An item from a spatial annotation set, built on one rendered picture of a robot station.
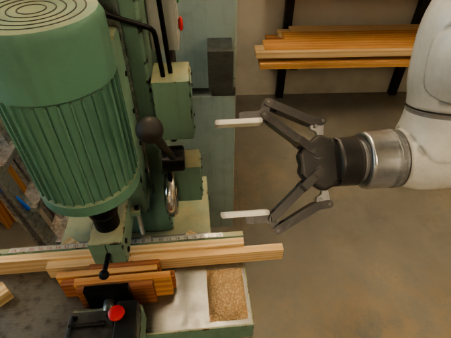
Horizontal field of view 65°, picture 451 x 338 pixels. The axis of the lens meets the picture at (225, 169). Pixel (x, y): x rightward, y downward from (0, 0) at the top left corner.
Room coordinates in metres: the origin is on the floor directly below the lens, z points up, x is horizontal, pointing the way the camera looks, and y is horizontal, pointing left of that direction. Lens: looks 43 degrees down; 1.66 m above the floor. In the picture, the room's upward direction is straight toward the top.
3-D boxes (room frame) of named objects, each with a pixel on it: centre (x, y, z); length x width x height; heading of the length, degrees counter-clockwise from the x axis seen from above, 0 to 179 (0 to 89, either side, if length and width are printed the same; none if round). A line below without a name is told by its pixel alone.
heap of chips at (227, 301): (0.40, 0.00, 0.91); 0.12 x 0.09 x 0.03; 5
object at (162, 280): (0.40, 0.22, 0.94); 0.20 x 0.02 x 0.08; 95
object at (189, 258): (0.48, 0.14, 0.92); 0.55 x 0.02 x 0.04; 95
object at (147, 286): (0.38, 0.23, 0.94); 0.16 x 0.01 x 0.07; 95
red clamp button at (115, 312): (0.30, 0.20, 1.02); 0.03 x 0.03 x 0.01
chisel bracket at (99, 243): (0.49, 0.25, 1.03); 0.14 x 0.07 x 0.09; 5
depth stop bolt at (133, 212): (0.53, 0.21, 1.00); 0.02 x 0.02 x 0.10; 5
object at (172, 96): (0.70, 0.11, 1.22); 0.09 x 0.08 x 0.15; 5
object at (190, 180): (0.67, 0.11, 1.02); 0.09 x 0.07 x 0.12; 95
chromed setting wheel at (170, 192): (0.61, 0.13, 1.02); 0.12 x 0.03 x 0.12; 5
